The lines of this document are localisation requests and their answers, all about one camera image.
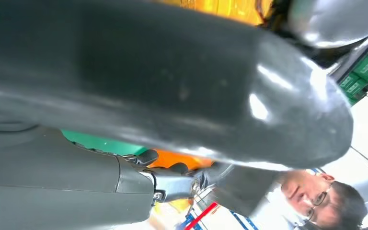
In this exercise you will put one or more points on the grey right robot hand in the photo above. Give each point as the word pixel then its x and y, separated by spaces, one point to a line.
pixel 60 184

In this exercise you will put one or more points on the blue red storage rack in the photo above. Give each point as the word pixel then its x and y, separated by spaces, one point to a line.
pixel 203 215

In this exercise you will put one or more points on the person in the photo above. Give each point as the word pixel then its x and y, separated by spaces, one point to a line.
pixel 314 196

